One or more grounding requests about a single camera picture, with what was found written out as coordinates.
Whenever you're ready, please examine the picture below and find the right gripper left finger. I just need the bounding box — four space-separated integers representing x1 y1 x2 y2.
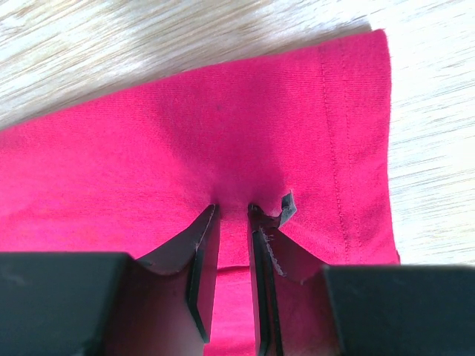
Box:
1 205 220 355

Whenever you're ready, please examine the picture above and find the magenta t-shirt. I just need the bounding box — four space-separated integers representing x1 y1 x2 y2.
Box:
1 30 400 355

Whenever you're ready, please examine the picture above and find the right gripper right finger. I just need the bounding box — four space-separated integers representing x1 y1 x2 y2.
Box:
248 194 474 355

